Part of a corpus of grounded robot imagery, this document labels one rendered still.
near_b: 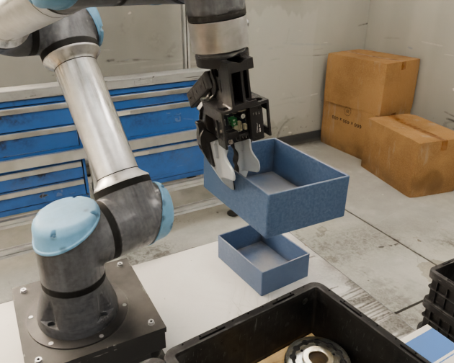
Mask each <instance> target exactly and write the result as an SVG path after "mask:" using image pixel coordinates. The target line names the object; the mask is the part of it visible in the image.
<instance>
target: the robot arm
mask: <svg viewBox="0 0 454 363"><path fill-rule="evenodd" d="M162 4H185V8H186V13H187V21H188V22H187V23H188V28H189V33H190V42H191V46H192V52H193V53H194V54H196V55H195V60H196V64H197V67H198V68H204V69H210V71H205V72H204V73H203V75H202V76H201V77H200V78H199V79H198V80H197V82H196V83H195V84H194V85H193V87H192V88H191V89H190V90H189V91H188V92H187V97H188V100H189V103H190V106H191V108H194V107H197V110H199V120H198V121H195V124H196V128H197V133H196V135H197V144H198V145H199V148H200V150H201V151H202V153H203V155H204V156H205V157H206V159H207V160H208V162H209V164H210V165H211V166H212V167H213V170H214V171H215V173H216V174H217V175H218V177H219V178H220V179H221V181H222V182H223V183H224V184H225V185H226V186H227V187H229V188H230V189H232V190H235V186H234V180H236V176H235V172H234V170H236V171H237V172H239V173H240V174H242V175H243V176H245V177H246V176H247V174H248V171H253V172H259V170H260V164H259V160H258V159H257V157H256V156H255V155H254V153H253V151H252V141H256V140H260V139H263V138H264V133H266V134H268V135H269V136H271V135H272V131H271V122H270V107H269V99H267V98H265V97H262V96H260V95H258V94H255V93H254V92H251V87H250V79H249V69H250V68H253V67H254V63H253V57H251V56H249V48H248V47H247V46H248V45H249V34H248V26H249V20H247V19H246V4H245V0H0V54H1V55H6V56H11V57H25V56H34V55H39V56H40V58H41V60H42V62H43V65H44V67H45V68H46V69H48V70H50V71H53V72H55V75H56V77H57V79H58V83H59V85H60V87H61V90H62V92H63V95H64V98H65V100H66V104H67V105H68V108H69V111H70V113H71V116H72V118H73V121H74V124H75V126H76V129H77V132H78V134H79V137H80V139H81V142H82V145H83V147H84V150H85V152H86V155H87V158H88V159H89V163H90V165H91V168H92V171H93V173H94V176H95V178H96V180H97V185H96V188H95V190H94V192H93V195H94V198H95V200H96V201H94V200H93V199H91V198H89V197H82V196H77V197H75V198H73V197H66V198H63V199H60V200H56V201H55V202H52V203H50V204H49V205H47V206H45V207H44V208H43V209H42V210H41V211H39V213H38V214H36V217H35V218H34V220H33V221H32V247H33V249H34V251H35V256H36V261H37V267H38V272H39V276H40V283H41V287H42V288H41V292H40V297H39V301H38V304H37V312H36V315H37V323H38V326H39V328H40V330H41V331H42V332H43V333H44V334H45V335H47V336H49V337H51V338H54V339H58V340H65V341H71V340H78V339H84V338H86V337H89V336H93V335H94V334H96V333H99V332H100V331H102V330H103V329H105V328H106V327H108V325H109V324H111V322H112V321H113V320H114V319H115V316H116V315H117V312H118V302H117V295H116V292H115V291H114V289H113V287H112V285H111V284H110V281H109V280H108V278H107V276H106V273H105V265H104V264H105V263H107V262H108V261H112V260H113V259H116V258H119V257H121V256H124V255H126V254H129V253H130V252H133V251H136V250H138V249H140V248H143V247H144V246H150V245H152V244H154V243H155V242H156V241H158V240H160V239H162V238H164V237H166V236H167V235H168V234H169V232H170V231H171V229H172V226H173V222H174V207H173V203H172V199H171V196H170V194H169V192H168V190H167V189H166V188H164V185H163V184H161V183H159V182H156V181H151V177H150V176H149V173H148V172H145V171H143V170H141V169H139V168H138V165H137V163H136V161H135V157H134V155H133V152H132V150H131V148H130V144H129V142H128V139H127V137H126V135H125V131H124V130H123V127H122V124H121V122H120V118H119V117H118V114H117V111H116V109H115V106H114V104H113V101H112V98H111V96H110V93H109V91H108V88H107V85H106V83H105V81H104V78H103V75H102V72H101V70H100V68H99V65H98V62H97V58H98V56H99V54H100V46H101V44H102V42H103V39H104V30H103V29H102V26H103V24H102V19H101V17H100V15H99V12H98V10H97V8H96V7H101V6H133V5H162ZM262 108H265V109H266V111H267V125H265V124H264V120H263V113H262ZM228 145H231V147H232V149H233V152H234V155H233V163H234V170H233V167H232V165H231V164H230V162H229V160H228V158H227V154H228Z"/></svg>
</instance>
